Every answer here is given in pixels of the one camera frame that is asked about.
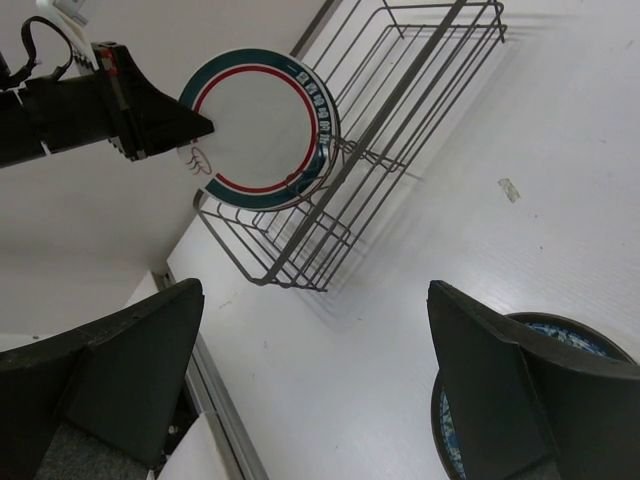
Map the aluminium front rail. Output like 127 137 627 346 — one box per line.
154 269 271 480

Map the blue patterned small plate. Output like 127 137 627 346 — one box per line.
429 312 637 480

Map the green red rimmed white plate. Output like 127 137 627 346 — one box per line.
177 48 341 211

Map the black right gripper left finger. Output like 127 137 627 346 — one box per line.
1 278 204 479

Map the grey wire dish rack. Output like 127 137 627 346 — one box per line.
193 1 507 292

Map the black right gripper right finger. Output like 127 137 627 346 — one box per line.
424 279 640 480

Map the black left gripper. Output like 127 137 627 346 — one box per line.
19 42 214 161

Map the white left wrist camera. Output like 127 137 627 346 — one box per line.
20 1 100 81

